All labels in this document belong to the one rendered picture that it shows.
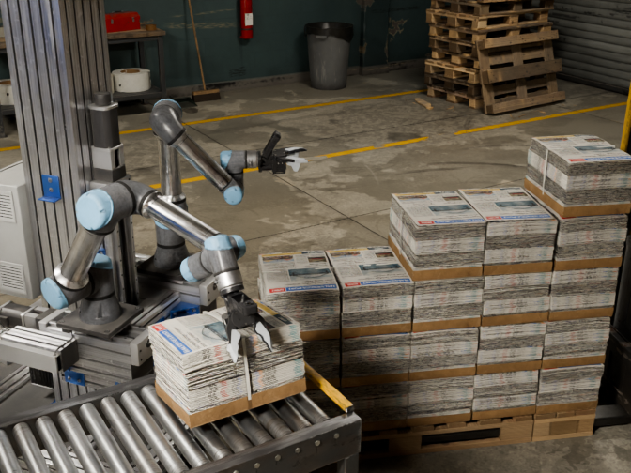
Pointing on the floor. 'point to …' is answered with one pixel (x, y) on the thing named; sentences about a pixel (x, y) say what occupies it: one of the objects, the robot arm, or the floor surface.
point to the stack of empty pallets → (449, 82)
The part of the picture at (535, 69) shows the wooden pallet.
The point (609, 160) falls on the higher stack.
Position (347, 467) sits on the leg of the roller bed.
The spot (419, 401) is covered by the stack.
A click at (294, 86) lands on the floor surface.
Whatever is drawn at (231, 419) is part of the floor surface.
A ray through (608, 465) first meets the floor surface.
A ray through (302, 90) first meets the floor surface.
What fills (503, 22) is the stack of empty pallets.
